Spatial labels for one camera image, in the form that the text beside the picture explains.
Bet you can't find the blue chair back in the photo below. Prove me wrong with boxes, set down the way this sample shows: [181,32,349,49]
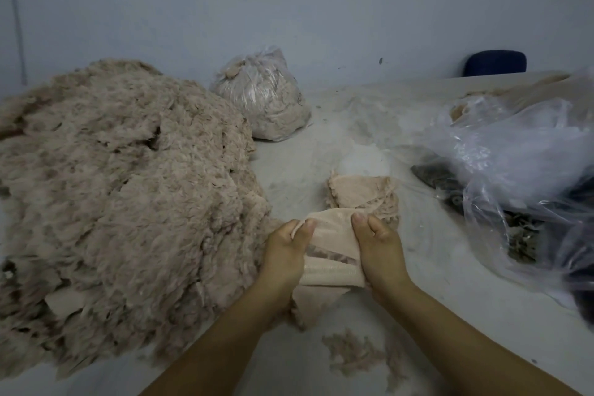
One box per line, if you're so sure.
[463,48,528,77]

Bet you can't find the person's left forearm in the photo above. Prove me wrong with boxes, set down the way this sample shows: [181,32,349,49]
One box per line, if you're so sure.
[139,289,293,396]

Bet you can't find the large clear plastic bag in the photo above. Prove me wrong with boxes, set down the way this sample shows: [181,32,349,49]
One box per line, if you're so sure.
[418,85,594,313]

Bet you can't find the stack of sorted beige pieces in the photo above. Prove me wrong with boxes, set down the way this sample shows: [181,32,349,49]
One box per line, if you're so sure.
[325,173,402,230]

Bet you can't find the clear bag of beige scraps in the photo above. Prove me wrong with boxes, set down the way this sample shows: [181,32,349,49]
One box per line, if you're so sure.
[210,45,314,142]

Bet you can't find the beige fur pile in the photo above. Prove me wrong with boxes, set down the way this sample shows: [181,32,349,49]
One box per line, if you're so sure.
[450,71,572,123]

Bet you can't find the person's left hand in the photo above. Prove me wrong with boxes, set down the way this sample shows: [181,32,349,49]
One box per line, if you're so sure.
[252,217,317,304]

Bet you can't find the person's right hand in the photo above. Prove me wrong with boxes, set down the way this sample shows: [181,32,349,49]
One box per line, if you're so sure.
[351,213,414,304]

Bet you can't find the person's right forearm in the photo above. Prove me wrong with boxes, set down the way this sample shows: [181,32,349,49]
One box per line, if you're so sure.
[376,284,581,396]

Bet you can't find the large pile beige fabric scraps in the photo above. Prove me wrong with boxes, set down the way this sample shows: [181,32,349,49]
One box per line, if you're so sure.
[0,59,275,379]

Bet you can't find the beige fabric piece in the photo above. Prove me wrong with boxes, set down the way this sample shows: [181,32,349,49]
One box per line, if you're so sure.
[290,207,372,329]

